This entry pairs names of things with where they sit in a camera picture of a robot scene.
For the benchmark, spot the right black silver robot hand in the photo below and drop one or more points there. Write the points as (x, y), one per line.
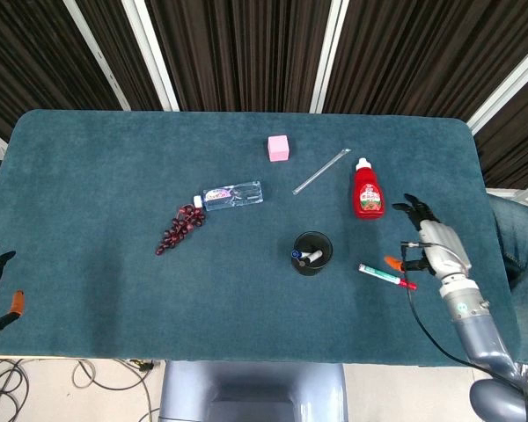
(446, 250)

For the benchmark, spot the red and white marker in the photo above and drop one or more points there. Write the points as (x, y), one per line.
(385, 276)

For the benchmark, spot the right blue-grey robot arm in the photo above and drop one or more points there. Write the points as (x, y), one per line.
(484, 334)

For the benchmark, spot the black capped marker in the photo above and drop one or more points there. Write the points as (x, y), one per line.
(312, 259)

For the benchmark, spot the black pen cup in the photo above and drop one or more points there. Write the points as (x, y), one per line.
(305, 270)

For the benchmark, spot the blue capped marker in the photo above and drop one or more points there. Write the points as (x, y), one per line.
(296, 254)

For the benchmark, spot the blue jeans leg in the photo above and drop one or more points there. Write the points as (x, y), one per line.
(525, 272)

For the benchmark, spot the red ketchup squeeze bottle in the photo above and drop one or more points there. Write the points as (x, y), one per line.
(368, 198)

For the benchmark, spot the teal table cloth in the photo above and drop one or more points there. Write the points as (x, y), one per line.
(114, 285)

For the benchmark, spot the clear plastic tube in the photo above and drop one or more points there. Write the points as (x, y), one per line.
(320, 172)

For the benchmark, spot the pink foam cube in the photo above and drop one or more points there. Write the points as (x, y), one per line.
(278, 149)

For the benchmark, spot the bunch of red grapes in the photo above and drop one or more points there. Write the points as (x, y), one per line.
(180, 228)

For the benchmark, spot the clear plastic water bottle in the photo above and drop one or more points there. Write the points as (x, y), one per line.
(233, 197)

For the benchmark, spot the blue-grey robot torso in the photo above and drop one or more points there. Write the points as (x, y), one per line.
(253, 391)

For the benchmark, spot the dark brown pleated curtain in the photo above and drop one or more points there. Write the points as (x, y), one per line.
(246, 53)

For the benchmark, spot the wide white frame post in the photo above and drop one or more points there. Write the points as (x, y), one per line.
(508, 85)
(151, 55)
(330, 55)

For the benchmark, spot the thin white frame post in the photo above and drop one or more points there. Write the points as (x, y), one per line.
(97, 55)

